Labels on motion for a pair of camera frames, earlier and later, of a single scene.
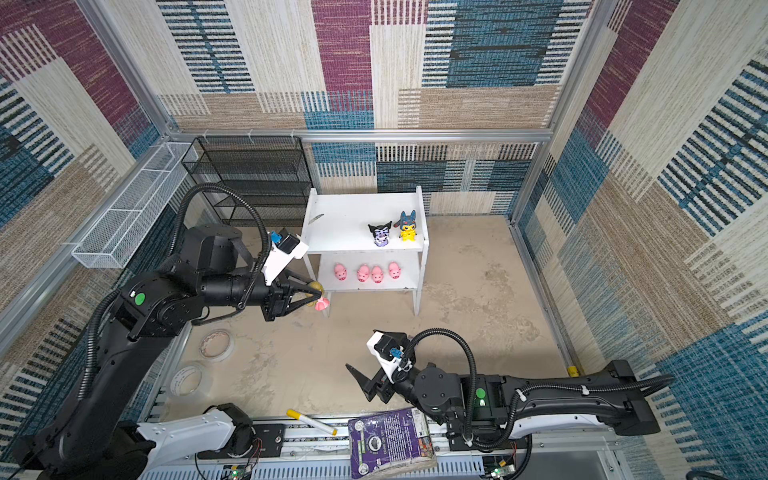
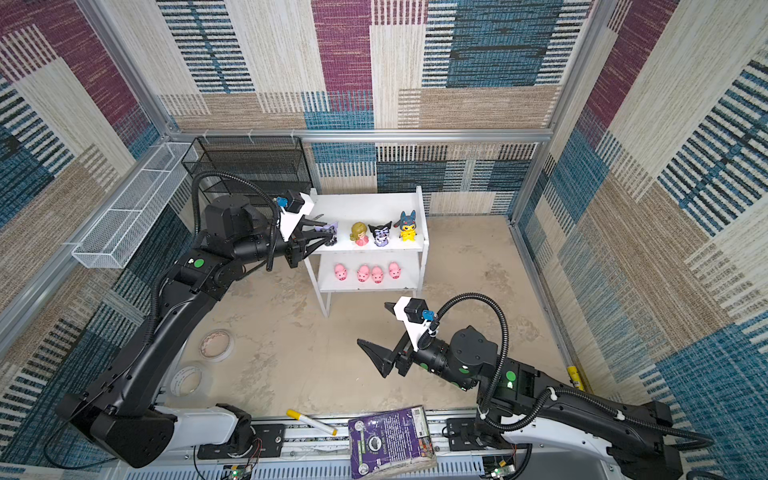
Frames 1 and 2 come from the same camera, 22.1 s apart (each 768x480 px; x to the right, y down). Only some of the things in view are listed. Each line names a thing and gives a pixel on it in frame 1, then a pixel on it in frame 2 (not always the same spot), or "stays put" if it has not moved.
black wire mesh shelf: (272, 171) stays put
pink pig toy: (363, 273) stays put
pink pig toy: (377, 274) stays put
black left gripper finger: (299, 284) -> (306, 222)
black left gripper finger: (300, 305) -> (313, 244)
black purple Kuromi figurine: (381, 233) stays put
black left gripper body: (277, 300) -> (294, 245)
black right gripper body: (404, 385) -> (405, 353)
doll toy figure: (321, 303) -> (359, 233)
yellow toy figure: (407, 224) stays put
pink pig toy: (394, 270) stays put
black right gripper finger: (368, 386) -> (382, 358)
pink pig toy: (340, 271) stays put
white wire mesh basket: (118, 233) stays put
